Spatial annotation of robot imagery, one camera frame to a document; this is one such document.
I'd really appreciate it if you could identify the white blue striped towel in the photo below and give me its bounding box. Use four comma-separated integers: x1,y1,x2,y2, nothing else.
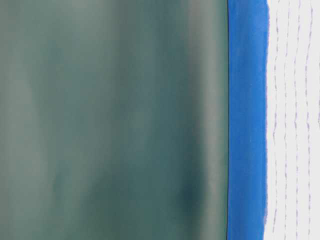
263,0,320,240

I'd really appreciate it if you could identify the blue table cloth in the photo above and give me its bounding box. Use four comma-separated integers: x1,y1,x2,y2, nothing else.
227,0,269,240

